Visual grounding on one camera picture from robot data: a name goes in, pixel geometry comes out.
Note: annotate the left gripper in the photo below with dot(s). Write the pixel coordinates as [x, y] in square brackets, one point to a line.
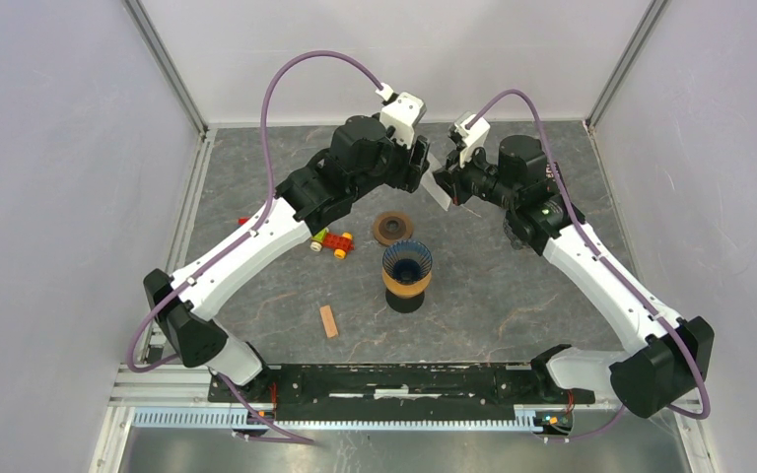
[409, 174]

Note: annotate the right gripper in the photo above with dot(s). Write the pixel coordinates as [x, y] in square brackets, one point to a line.
[451, 177]

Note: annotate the blue ribbed plastic dripper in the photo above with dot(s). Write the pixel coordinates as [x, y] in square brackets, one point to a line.
[407, 261]

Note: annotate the light wooden ring holder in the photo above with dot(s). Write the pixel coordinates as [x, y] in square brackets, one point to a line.
[406, 290]

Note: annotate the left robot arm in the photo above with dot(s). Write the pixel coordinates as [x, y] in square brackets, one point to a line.
[361, 157]

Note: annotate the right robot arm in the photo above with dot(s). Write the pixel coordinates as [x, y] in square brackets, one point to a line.
[664, 358]

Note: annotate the orange black coffee filter box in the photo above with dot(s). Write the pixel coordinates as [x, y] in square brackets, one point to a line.
[551, 171]

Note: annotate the clear smoky ribbed dripper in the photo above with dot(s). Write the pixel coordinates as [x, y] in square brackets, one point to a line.
[515, 242]

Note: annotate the colourful toy brick car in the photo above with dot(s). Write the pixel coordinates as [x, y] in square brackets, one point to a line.
[340, 245]

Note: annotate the small wooden block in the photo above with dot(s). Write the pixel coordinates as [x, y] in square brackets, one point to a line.
[328, 321]

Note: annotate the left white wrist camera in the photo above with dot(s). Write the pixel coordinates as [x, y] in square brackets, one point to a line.
[402, 112]

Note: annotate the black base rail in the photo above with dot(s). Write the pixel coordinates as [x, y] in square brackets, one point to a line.
[401, 392]

